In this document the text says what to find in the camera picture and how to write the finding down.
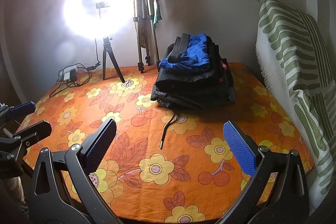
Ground phone holder on light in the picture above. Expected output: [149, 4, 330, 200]
[96, 2, 110, 16]

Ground black power cable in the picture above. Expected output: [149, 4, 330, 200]
[48, 37, 102, 98]

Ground orange floral bedsheet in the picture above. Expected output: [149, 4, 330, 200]
[21, 63, 314, 223]

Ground green white patterned pillow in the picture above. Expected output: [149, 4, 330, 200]
[256, 0, 335, 211]

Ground tall silver tripod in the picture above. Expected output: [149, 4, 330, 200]
[133, 0, 162, 73]

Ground stack of dark folded clothes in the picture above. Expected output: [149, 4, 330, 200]
[151, 35, 236, 110]

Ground white power strip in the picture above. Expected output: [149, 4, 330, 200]
[63, 65, 77, 82]

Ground bright ring light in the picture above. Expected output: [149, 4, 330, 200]
[63, 0, 133, 40]

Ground small black tripod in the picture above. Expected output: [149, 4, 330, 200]
[101, 36, 127, 84]

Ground blue striped pants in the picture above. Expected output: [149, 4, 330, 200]
[159, 33, 210, 73]

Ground black power adapter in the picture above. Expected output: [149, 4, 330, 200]
[64, 69, 77, 83]

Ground black drawstring cord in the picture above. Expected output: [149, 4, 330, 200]
[159, 107, 177, 150]

